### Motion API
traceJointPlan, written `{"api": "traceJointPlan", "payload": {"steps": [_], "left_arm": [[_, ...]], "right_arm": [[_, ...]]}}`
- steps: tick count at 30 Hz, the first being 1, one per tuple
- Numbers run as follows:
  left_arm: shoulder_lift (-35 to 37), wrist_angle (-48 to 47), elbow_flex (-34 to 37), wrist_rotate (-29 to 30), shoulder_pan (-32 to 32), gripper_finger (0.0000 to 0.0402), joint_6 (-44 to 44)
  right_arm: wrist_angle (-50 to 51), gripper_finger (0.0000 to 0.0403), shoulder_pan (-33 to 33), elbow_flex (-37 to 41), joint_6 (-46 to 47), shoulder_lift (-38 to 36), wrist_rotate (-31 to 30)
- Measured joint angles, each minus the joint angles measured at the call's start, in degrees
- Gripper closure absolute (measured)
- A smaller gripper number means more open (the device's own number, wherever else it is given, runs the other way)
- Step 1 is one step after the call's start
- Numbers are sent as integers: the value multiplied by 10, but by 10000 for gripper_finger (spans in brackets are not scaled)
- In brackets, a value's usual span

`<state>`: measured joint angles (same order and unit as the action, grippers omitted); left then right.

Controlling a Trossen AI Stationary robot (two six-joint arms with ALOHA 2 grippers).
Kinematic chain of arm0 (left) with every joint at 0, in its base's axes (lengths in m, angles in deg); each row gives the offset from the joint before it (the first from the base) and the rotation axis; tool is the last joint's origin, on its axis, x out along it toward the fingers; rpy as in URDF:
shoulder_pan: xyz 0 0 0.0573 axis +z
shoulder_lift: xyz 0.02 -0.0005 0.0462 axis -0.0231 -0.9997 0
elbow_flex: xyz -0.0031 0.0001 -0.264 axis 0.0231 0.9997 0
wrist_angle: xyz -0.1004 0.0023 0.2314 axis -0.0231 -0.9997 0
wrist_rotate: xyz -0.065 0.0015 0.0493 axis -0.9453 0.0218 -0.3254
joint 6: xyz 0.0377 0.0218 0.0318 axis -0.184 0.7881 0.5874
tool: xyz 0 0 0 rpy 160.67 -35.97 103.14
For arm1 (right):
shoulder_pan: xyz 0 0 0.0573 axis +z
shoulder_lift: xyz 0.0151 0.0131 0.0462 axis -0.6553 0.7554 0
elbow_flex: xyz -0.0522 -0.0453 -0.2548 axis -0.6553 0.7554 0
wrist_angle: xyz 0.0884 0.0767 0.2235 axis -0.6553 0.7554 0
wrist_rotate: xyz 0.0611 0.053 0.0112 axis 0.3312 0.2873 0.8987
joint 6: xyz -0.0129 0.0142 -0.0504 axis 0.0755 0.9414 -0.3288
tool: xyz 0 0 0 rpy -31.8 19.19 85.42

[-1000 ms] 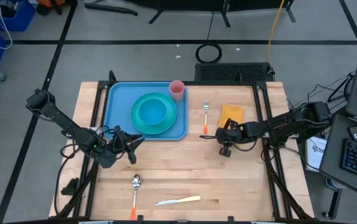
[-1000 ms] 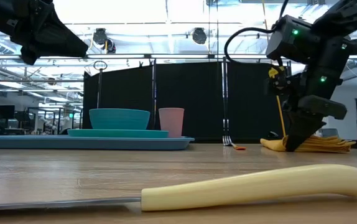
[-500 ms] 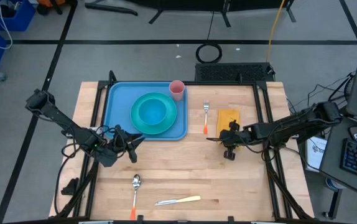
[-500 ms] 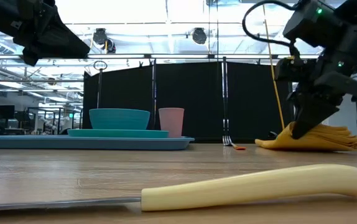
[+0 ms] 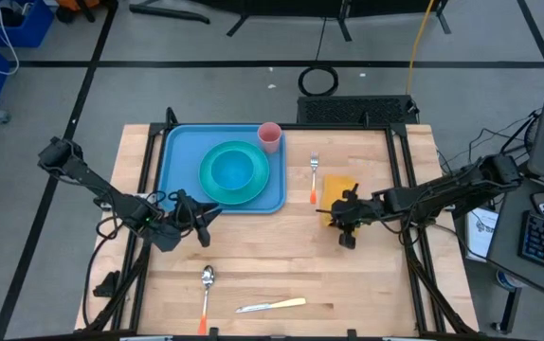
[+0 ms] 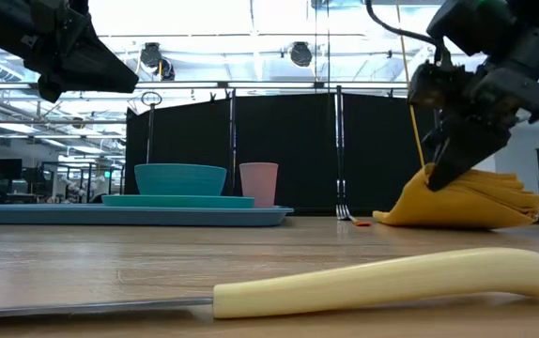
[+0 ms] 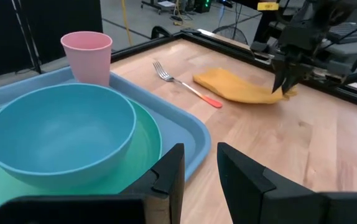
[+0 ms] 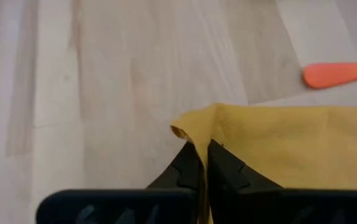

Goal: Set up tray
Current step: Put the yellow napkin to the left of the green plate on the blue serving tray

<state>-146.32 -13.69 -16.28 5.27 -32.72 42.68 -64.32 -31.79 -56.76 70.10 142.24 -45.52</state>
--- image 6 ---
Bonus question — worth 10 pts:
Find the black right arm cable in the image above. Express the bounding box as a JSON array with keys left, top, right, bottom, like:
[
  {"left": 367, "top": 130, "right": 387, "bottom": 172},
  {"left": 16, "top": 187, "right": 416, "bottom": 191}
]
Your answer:
[{"left": 365, "top": 0, "right": 444, "bottom": 63}]

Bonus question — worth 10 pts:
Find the pink plastic cup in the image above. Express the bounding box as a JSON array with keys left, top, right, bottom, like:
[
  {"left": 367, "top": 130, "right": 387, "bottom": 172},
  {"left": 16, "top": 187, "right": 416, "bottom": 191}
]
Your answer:
[{"left": 239, "top": 161, "right": 280, "bottom": 209}]

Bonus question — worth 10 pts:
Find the teal plastic bowl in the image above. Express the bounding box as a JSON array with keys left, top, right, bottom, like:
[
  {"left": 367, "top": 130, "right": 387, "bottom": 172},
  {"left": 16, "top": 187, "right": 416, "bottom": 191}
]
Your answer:
[{"left": 133, "top": 162, "right": 228, "bottom": 197}]

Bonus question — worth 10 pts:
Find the teal plastic plate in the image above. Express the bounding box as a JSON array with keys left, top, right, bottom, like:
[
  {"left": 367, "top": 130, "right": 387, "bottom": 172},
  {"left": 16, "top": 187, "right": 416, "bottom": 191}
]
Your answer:
[{"left": 100, "top": 194, "right": 255, "bottom": 209}]

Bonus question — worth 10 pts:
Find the yellow hanging cable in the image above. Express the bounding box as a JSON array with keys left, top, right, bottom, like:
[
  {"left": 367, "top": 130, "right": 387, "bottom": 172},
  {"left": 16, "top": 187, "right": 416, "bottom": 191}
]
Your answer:
[{"left": 393, "top": 0, "right": 426, "bottom": 169}]

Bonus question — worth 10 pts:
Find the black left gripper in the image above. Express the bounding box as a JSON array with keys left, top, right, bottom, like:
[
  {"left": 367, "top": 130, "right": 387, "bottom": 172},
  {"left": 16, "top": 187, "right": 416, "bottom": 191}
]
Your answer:
[{"left": 0, "top": 0, "right": 139, "bottom": 104}]

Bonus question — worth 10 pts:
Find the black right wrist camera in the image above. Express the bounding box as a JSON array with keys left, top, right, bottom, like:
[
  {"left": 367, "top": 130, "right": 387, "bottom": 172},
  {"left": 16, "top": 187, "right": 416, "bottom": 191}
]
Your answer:
[{"left": 408, "top": 62, "right": 470, "bottom": 112}]

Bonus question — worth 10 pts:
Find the black computer monitor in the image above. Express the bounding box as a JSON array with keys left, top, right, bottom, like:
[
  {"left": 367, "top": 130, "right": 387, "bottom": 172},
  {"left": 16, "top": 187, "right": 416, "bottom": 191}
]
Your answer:
[{"left": 0, "top": 158, "right": 23, "bottom": 182}]

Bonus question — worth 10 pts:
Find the thin pole with ring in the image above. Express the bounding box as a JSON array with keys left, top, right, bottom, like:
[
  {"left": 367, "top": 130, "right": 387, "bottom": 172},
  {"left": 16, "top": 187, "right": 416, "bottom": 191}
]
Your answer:
[{"left": 140, "top": 90, "right": 163, "bottom": 196}]

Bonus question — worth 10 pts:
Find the black ceiling cable reel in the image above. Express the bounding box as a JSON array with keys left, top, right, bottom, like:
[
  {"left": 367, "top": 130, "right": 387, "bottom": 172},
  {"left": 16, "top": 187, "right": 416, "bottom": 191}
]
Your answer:
[
  {"left": 289, "top": 40, "right": 314, "bottom": 68},
  {"left": 140, "top": 41, "right": 176, "bottom": 81}
]

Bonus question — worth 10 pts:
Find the table knife cream handle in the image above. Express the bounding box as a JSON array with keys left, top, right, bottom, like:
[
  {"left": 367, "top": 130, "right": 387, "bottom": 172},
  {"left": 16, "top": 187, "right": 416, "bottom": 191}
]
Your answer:
[{"left": 0, "top": 247, "right": 539, "bottom": 321}]

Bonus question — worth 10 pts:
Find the yellow cloth napkin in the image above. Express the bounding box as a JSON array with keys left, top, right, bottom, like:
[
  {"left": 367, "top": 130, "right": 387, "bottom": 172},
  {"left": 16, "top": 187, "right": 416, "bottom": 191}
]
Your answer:
[{"left": 372, "top": 162, "right": 539, "bottom": 231}]

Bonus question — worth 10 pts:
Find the blue plastic serving tray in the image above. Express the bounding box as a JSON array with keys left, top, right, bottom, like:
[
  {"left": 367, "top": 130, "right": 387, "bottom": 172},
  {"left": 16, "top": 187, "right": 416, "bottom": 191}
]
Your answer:
[{"left": 0, "top": 203, "right": 295, "bottom": 228}]

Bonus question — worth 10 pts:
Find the metal fork orange handle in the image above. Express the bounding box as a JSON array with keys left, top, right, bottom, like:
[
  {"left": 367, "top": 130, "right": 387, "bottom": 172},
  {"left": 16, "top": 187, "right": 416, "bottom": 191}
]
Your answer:
[{"left": 335, "top": 204, "right": 373, "bottom": 228}]

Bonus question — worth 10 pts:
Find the black folding partition screen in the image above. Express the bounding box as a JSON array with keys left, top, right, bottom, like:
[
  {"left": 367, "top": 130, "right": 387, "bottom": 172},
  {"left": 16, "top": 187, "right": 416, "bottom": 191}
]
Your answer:
[{"left": 125, "top": 91, "right": 447, "bottom": 211}]

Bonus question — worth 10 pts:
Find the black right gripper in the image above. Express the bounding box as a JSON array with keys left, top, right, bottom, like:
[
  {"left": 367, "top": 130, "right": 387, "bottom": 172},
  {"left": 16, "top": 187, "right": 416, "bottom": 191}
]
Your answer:
[{"left": 422, "top": 0, "right": 539, "bottom": 192}]

